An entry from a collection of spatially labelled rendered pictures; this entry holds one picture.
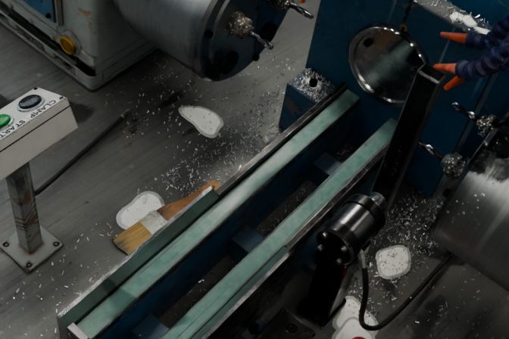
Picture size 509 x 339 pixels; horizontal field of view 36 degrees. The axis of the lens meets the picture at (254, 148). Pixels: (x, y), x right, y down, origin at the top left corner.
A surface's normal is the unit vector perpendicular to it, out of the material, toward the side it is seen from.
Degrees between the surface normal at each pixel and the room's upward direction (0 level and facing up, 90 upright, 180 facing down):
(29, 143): 68
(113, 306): 0
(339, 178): 0
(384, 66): 90
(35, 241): 90
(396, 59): 90
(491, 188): 55
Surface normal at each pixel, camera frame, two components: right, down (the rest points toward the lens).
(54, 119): 0.75, 0.26
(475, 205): -0.53, 0.22
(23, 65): 0.11, -0.64
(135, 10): -0.63, 0.52
